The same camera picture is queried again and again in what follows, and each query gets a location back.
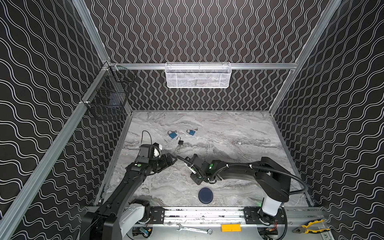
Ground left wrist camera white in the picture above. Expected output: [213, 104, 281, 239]
[153, 143, 163, 158]

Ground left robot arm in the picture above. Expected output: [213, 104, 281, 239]
[79, 143, 177, 240]

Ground white wire basket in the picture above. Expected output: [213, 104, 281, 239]
[165, 62, 232, 89]

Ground steel wrench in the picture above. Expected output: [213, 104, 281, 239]
[177, 224, 213, 235]

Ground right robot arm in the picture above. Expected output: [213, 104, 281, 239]
[178, 154, 308, 225]

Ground dark round disc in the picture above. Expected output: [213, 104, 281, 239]
[198, 188, 214, 205]

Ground black wire basket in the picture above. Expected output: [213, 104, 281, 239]
[85, 65, 137, 122]

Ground yellow label block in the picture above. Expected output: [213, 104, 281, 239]
[221, 224, 242, 233]

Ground yellow handled pliers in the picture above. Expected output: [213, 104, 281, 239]
[293, 219, 330, 234]

